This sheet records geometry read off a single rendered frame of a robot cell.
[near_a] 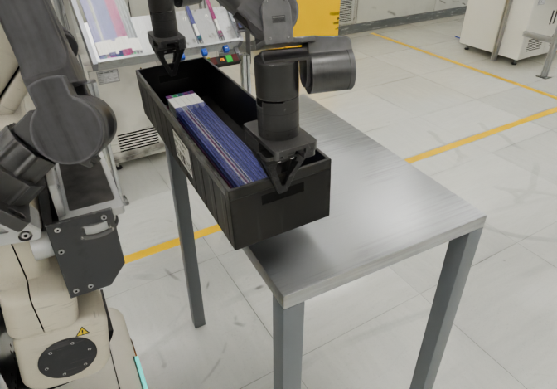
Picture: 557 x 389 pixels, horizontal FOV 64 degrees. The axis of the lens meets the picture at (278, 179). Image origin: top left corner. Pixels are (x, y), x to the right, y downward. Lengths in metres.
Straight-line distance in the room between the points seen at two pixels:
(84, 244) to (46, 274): 0.13
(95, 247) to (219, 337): 0.95
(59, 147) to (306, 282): 0.42
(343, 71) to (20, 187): 0.41
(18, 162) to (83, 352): 0.51
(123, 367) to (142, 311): 0.52
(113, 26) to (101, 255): 1.48
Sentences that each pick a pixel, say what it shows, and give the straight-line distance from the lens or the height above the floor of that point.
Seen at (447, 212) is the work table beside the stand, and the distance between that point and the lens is 0.94.
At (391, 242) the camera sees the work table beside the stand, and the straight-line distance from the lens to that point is 0.84.
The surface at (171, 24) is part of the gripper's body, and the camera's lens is 1.10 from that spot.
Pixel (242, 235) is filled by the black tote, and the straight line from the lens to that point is 0.69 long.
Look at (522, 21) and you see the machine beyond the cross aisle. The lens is 4.58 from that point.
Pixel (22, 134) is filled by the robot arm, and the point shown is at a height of 1.09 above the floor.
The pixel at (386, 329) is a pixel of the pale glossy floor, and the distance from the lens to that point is 1.75.
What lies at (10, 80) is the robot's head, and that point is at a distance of 0.72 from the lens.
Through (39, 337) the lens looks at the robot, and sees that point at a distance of 0.96.
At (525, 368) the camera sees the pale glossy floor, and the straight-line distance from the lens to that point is 1.81.
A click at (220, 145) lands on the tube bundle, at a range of 0.88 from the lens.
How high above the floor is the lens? 1.33
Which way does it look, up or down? 33 degrees down
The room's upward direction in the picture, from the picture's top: straight up
